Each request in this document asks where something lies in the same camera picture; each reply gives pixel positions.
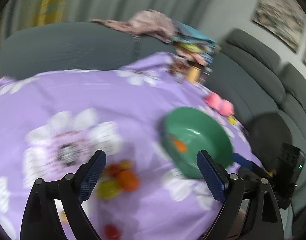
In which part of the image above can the grey fabric sofa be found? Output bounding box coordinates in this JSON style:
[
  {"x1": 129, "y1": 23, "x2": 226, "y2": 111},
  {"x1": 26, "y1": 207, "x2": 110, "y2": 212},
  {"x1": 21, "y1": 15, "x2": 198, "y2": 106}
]
[{"x1": 0, "y1": 22, "x2": 306, "y2": 240}]

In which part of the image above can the yellow-green oval fruit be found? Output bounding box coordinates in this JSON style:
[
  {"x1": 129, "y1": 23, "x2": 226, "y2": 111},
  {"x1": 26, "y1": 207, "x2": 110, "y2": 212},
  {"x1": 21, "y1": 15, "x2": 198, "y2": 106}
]
[{"x1": 97, "y1": 180, "x2": 122, "y2": 200}]

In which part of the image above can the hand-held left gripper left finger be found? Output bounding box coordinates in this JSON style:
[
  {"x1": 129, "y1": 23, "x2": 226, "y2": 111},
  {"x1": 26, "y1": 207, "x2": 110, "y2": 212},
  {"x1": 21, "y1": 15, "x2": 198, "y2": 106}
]
[{"x1": 20, "y1": 150, "x2": 107, "y2": 240}]

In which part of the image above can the dark round object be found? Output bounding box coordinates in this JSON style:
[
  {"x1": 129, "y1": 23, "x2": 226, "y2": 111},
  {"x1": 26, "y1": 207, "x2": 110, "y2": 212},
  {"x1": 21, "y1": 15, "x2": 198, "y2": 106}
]
[{"x1": 244, "y1": 112, "x2": 293, "y2": 160}]

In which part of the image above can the red cherry tomato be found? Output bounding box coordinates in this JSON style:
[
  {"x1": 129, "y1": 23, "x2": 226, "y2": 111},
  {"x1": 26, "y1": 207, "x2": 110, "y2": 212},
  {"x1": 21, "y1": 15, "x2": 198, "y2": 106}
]
[
  {"x1": 107, "y1": 164, "x2": 121, "y2": 178},
  {"x1": 103, "y1": 224, "x2": 121, "y2": 240}
]

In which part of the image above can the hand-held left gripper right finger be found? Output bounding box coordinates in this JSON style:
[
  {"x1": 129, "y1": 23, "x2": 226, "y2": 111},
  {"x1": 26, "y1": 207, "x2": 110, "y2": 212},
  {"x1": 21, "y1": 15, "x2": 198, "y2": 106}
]
[{"x1": 196, "y1": 150, "x2": 284, "y2": 240}]

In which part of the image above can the pink folded cloth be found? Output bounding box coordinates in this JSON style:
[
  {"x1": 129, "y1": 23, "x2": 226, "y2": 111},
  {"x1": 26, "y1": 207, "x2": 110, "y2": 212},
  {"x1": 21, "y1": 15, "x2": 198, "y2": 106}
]
[{"x1": 178, "y1": 49, "x2": 213, "y2": 65}]

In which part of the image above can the gold patterned curtain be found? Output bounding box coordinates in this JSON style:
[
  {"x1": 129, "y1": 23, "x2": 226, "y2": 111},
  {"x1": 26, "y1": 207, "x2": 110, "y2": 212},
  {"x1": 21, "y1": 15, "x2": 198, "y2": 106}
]
[{"x1": 35, "y1": 0, "x2": 71, "y2": 25}]

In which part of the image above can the pink plush toy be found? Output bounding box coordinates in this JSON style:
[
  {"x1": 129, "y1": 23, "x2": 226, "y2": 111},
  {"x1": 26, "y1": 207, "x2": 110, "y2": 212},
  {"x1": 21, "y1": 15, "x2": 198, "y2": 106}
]
[{"x1": 204, "y1": 92, "x2": 236, "y2": 117}]

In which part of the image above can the purple floral tablecloth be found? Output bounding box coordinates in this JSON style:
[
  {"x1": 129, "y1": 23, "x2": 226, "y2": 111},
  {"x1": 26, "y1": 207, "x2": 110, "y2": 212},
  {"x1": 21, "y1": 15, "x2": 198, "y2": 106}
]
[{"x1": 0, "y1": 52, "x2": 264, "y2": 240}]

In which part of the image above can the yellow-green folded cloth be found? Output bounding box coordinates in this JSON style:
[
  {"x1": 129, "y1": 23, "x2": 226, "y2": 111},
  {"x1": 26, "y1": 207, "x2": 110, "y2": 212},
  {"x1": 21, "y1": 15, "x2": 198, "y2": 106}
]
[{"x1": 179, "y1": 42, "x2": 201, "y2": 52}]

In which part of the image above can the beige bottle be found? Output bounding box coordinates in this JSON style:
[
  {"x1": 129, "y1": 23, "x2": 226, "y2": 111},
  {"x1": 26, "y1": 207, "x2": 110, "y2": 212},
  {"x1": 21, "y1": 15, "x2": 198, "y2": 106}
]
[{"x1": 186, "y1": 64, "x2": 203, "y2": 84}]

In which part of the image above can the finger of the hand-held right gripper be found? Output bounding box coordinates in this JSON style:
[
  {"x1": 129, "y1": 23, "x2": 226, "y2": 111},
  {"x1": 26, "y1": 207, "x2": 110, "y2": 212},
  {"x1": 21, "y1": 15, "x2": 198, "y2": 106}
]
[
  {"x1": 238, "y1": 166, "x2": 273, "y2": 180},
  {"x1": 230, "y1": 154, "x2": 262, "y2": 172}
]

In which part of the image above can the grey curtain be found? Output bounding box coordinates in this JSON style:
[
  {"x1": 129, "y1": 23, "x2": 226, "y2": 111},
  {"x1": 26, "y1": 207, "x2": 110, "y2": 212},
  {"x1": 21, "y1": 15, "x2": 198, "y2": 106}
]
[{"x1": 0, "y1": 0, "x2": 218, "y2": 38}]

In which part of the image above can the blue folded sheet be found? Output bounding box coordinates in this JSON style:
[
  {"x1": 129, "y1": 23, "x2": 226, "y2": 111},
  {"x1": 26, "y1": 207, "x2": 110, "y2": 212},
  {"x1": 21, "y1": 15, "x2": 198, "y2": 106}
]
[{"x1": 176, "y1": 22, "x2": 217, "y2": 48}]

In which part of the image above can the pink crumpled garment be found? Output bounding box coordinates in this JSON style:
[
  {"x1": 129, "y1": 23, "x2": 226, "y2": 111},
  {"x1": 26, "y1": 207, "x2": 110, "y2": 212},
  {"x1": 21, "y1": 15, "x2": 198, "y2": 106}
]
[{"x1": 90, "y1": 10, "x2": 178, "y2": 43}]

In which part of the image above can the large framed wall picture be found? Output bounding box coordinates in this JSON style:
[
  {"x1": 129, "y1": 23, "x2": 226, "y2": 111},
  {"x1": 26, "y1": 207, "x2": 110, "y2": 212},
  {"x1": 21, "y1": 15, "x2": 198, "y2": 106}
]
[{"x1": 251, "y1": 0, "x2": 306, "y2": 53}]

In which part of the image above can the orange tangerine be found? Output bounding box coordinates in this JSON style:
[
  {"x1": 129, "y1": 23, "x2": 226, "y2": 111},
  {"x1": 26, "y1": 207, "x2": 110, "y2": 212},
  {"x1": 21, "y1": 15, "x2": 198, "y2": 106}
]
[{"x1": 173, "y1": 140, "x2": 188, "y2": 153}]

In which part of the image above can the green plastic bowl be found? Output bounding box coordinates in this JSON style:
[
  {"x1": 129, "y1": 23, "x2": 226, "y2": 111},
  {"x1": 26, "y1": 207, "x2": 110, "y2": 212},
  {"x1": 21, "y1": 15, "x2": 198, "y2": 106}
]
[{"x1": 161, "y1": 107, "x2": 234, "y2": 179}]

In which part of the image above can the clear packet of dried fruit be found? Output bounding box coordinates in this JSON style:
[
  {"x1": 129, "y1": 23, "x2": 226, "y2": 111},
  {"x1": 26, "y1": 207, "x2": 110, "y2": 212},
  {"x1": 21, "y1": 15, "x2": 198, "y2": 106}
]
[{"x1": 171, "y1": 56, "x2": 191, "y2": 83}]

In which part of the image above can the brown round fruit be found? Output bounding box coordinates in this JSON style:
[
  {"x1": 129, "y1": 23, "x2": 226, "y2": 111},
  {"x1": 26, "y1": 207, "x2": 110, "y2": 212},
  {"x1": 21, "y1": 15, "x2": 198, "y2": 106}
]
[{"x1": 117, "y1": 169, "x2": 140, "y2": 192}]

